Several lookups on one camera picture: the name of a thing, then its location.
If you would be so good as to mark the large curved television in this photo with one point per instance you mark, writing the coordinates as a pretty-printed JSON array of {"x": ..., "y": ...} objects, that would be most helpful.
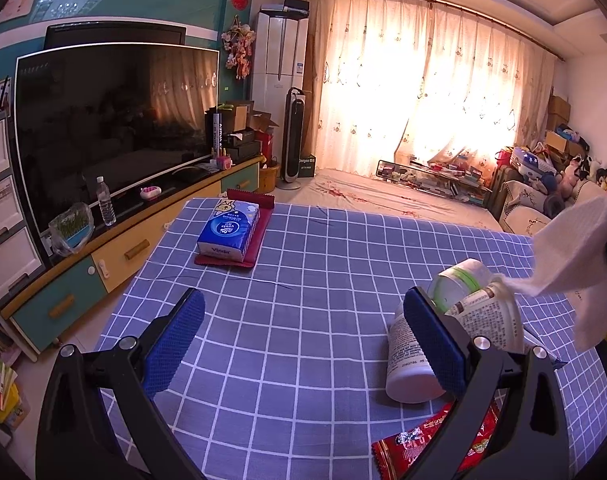
[{"x": 108, "y": 125}]

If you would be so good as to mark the white paper tissue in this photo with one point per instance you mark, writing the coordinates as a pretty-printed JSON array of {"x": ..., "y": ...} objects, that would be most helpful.
[{"x": 568, "y": 250}]

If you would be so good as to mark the blue tissue pack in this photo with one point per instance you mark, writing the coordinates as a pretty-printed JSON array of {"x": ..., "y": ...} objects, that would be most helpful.
[{"x": 228, "y": 230}]

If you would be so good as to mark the white drawer unit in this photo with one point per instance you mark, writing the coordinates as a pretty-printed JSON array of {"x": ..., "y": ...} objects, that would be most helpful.
[{"x": 3, "y": 210}]

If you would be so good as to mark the black tower fan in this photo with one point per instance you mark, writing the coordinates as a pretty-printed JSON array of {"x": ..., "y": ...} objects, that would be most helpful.
[{"x": 292, "y": 140}]

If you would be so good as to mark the blue checked tablecloth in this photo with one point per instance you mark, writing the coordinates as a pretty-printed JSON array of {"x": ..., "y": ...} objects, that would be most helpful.
[{"x": 293, "y": 320}]

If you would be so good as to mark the small pink toy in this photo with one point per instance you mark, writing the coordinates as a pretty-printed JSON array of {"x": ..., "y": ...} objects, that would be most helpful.
[{"x": 150, "y": 193}]

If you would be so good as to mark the plain white plastic bottle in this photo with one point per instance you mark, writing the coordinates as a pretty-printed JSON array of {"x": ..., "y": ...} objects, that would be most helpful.
[{"x": 408, "y": 360}]

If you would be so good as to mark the clear plastic bag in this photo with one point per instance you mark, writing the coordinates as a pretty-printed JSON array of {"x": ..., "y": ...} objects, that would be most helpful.
[{"x": 70, "y": 227}]

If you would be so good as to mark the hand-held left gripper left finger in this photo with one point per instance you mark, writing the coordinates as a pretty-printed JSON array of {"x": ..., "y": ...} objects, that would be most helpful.
[{"x": 176, "y": 347}]

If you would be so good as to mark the wooden bucket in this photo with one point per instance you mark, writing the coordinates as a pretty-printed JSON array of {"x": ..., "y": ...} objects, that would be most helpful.
[{"x": 268, "y": 177}]

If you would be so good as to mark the pile of plush toys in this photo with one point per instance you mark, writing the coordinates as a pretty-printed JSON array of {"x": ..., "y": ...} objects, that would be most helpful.
[{"x": 593, "y": 175}]

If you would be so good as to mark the dark small box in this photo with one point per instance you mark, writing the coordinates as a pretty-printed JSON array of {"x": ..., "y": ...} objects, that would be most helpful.
[{"x": 306, "y": 166}]

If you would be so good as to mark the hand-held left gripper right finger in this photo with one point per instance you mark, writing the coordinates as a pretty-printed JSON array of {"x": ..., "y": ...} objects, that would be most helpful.
[{"x": 433, "y": 347}]

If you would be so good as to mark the blue star print bag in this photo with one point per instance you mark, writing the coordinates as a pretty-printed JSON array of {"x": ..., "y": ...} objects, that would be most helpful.
[{"x": 531, "y": 161}]

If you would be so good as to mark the sheer patterned curtains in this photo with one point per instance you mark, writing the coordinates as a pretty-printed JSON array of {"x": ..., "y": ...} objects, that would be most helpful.
[{"x": 433, "y": 90}]

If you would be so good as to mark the wooden curtain rod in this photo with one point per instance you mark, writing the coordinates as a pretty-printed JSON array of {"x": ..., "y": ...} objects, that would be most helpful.
[{"x": 433, "y": 4}]

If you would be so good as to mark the stack of cardboard boxes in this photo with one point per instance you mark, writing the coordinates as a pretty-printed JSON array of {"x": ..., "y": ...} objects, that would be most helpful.
[{"x": 558, "y": 120}]

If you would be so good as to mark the open cardboard boxes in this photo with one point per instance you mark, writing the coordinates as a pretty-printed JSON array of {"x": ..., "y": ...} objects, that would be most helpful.
[{"x": 243, "y": 117}]

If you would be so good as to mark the red snack wrapper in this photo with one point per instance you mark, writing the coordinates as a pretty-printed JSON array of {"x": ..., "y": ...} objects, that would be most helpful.
[{"x": 423, "y": 442}]

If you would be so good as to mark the clear water bottle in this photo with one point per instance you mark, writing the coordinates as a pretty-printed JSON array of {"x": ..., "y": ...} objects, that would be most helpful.
[{"x": 106, "y": 205}]

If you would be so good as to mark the white standing air conditioner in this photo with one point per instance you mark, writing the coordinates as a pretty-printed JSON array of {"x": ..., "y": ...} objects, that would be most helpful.
[{"x": 278, "y": 60}]

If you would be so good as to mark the printed paper cup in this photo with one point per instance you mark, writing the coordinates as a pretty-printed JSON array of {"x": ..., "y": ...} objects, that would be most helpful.
[{"x": 488, "y": 320}]

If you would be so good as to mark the hanging flower decoration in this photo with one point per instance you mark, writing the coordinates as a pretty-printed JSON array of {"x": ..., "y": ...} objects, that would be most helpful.
[{"x": 239, "y": 47}]

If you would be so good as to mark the pile of colourful books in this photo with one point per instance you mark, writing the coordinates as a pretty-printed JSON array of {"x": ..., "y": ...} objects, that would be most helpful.
[{"x": 3, "y": 375}]

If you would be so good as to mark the cluttered glass coffee table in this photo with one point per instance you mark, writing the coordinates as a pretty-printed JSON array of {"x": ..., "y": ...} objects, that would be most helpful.
[{"x": 433, "y": 180}]

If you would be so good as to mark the black box on air conditioner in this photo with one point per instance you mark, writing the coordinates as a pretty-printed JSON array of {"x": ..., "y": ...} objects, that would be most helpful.
[{"x": 288, "y": 5}]

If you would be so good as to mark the teal and yellow TV cabinet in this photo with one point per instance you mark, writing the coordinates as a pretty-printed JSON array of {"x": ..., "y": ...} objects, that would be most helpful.
[{"x": 118, "y": 265}]

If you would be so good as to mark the beige sofa with covers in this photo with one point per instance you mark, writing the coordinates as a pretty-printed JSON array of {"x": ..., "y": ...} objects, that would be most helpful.
[{"x": 523, "y": 205}]

